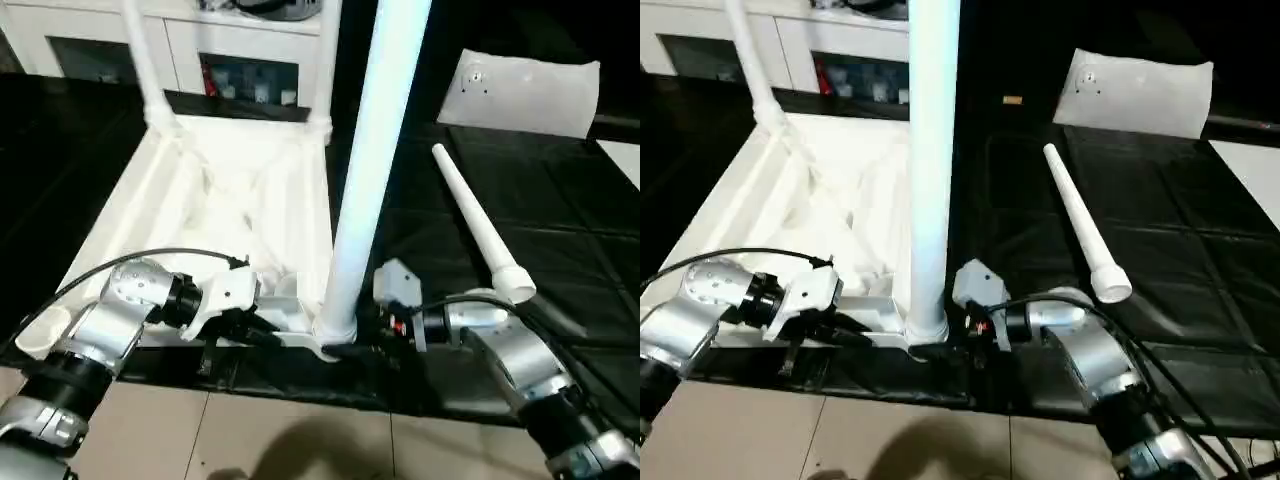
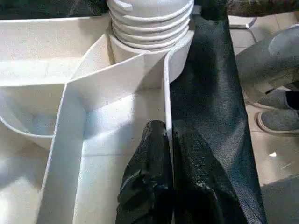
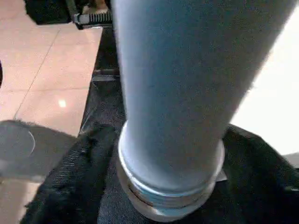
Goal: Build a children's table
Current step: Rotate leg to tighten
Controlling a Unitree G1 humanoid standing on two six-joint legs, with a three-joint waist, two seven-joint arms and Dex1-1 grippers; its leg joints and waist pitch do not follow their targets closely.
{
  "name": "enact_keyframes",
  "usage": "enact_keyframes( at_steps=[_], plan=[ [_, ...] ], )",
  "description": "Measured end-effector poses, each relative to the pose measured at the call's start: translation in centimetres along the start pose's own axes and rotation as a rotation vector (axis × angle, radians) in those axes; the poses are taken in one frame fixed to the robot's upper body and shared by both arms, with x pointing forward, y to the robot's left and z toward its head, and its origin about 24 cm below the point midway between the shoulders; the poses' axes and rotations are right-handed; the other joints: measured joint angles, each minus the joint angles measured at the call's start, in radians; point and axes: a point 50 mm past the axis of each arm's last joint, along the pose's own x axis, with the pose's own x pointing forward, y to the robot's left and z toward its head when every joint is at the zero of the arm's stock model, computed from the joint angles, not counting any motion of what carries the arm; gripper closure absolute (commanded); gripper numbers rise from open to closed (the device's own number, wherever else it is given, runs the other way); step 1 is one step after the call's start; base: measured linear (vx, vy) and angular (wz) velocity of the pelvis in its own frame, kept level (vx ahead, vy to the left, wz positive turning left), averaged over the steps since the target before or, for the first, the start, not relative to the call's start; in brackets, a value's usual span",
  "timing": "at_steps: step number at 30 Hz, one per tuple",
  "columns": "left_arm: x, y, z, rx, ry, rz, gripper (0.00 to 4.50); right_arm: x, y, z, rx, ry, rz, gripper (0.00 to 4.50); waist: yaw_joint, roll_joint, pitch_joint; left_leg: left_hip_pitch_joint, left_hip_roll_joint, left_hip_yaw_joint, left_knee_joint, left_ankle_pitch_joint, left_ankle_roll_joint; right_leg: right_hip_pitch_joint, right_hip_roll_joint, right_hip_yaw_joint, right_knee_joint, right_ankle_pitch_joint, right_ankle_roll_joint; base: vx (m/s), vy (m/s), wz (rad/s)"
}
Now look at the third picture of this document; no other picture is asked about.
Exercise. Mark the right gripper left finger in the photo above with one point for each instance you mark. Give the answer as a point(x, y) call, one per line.
point(74, 186)

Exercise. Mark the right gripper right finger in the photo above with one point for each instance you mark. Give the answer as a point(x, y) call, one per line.
point(261, 186)

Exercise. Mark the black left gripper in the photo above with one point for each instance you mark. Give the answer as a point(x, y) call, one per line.
point(49, 11)

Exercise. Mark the white plastic table top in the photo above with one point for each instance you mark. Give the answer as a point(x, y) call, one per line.
point(280, 107)

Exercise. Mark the white plastic table leg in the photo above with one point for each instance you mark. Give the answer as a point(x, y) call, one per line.
point(187, 93)

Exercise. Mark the dark grey robot body part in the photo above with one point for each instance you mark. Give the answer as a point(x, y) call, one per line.
point(23, 149)

